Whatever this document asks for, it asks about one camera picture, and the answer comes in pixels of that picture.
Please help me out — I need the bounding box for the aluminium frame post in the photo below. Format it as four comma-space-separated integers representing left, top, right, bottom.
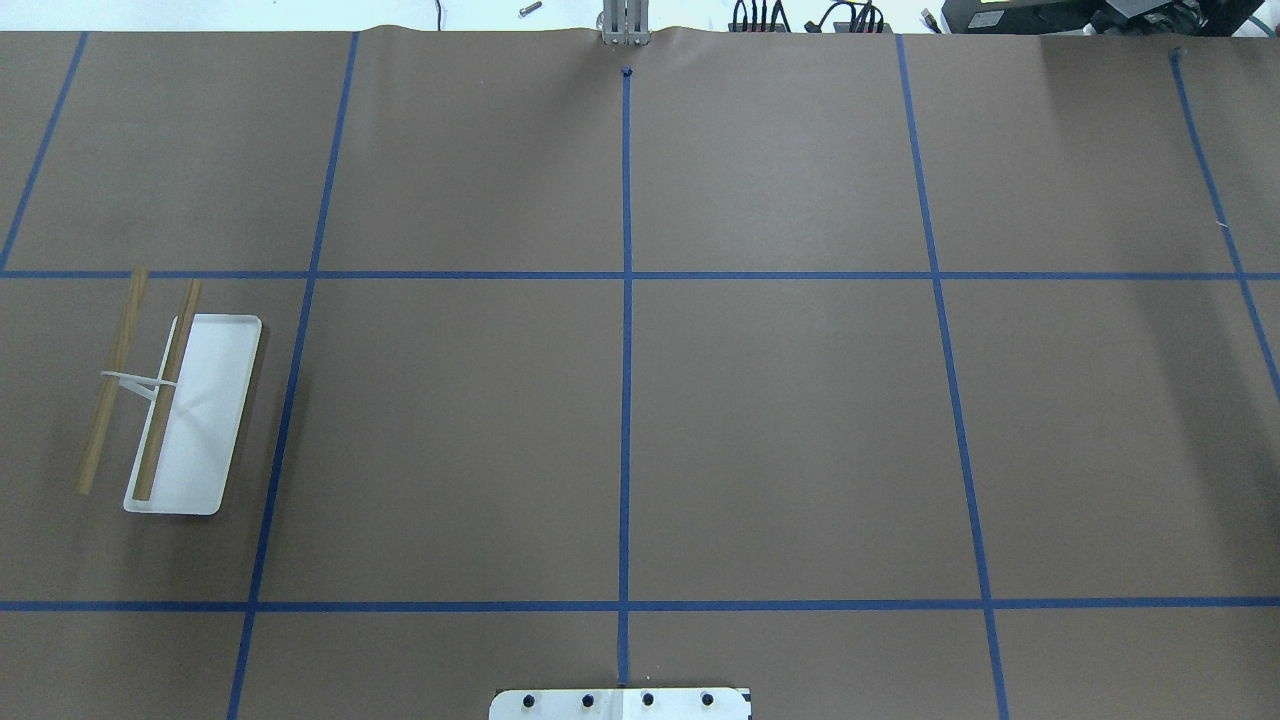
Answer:
599, 0, 652, 47

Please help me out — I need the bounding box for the brown paper table cover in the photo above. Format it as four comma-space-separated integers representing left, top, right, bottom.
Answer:
3, 28, 1277, 719

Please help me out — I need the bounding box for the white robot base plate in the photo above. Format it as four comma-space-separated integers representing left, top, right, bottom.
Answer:
488, 687, 753, 719

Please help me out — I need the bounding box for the black cable bundle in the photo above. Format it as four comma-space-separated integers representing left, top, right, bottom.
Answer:
728, 0, 893, 35

